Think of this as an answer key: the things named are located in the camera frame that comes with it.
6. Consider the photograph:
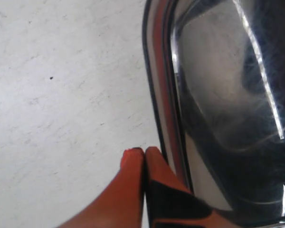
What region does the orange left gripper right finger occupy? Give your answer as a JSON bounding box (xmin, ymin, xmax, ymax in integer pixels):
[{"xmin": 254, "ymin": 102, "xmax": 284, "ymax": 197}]
[{"xmin": 145, "ymin": 147, "xmax": 235, "ymax": 228}]

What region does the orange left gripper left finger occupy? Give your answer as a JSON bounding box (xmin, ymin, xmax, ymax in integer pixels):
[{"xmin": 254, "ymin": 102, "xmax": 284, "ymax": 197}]
[{"xmin": 60, "ymin": 148, "xmax": 144, "ymax": 228}]

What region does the stainless steel lunchbox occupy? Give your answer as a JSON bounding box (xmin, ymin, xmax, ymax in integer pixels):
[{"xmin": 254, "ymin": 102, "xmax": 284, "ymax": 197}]
[{"xmin": 142, "ymin": 0, "xmax": 285, "ymax": 228}]

